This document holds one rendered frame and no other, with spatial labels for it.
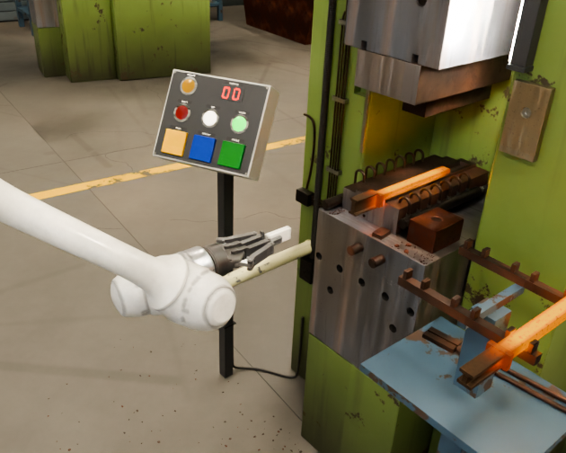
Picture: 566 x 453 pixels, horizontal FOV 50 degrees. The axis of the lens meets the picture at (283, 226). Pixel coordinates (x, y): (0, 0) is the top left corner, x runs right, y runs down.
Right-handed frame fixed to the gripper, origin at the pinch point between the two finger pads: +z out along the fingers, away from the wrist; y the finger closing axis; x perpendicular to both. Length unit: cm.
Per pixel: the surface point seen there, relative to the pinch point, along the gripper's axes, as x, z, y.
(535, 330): 4, 11, 58
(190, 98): 13, 18, -64
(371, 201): -0.1, 31.9, 0.7
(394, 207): -0.4, 35.1, 6.0
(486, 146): 4, 83, 2
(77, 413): -100, -28, -75
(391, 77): 32.2, 34.9, -0.5
